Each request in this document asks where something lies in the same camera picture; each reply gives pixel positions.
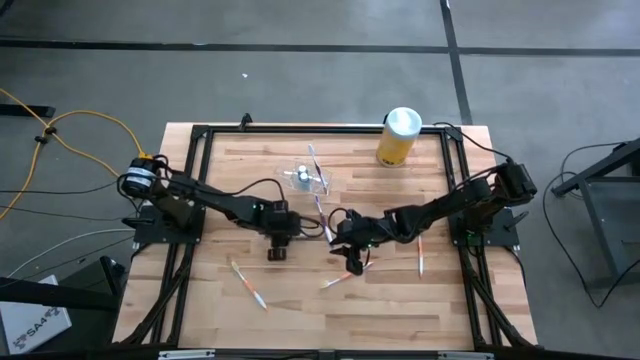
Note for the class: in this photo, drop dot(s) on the orange and white toothbrush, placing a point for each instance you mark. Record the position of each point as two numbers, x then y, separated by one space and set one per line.
332 282
248 286

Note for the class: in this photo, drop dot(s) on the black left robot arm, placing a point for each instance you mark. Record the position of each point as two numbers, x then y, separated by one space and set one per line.
210 196

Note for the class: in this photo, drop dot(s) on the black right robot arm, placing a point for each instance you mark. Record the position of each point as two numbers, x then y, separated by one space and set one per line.
450 205

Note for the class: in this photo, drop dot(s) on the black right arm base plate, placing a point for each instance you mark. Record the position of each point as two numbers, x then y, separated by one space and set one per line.
505 235

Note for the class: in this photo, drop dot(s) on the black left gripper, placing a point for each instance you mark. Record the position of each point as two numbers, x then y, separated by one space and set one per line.
280 222

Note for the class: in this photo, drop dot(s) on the clear plastic organizer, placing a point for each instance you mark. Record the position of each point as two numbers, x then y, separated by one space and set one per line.
287 175

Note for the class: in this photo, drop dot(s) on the black metal stand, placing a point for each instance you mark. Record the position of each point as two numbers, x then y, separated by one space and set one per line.
601 235

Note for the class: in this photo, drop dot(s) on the yellow canister with white lid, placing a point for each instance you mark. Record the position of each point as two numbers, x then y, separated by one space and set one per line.
397 145

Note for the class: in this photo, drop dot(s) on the white pen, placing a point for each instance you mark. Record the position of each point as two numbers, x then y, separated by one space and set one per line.
421 260

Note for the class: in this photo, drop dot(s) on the black furniture base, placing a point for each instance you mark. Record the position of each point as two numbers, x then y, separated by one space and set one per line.
60 295

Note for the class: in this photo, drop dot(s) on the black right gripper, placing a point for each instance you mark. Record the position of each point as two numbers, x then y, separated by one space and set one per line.
372 230

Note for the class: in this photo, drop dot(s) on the black floor bar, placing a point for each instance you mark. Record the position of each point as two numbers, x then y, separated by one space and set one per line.
25 110

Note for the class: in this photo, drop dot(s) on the silver edge bracket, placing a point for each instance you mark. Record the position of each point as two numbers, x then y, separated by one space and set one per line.
465 356
185 355

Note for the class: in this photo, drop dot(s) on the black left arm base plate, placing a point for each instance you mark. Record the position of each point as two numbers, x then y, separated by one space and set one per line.
145 236

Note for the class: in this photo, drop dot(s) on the black aluminium table frame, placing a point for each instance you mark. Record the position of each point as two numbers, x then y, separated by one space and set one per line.
325 129

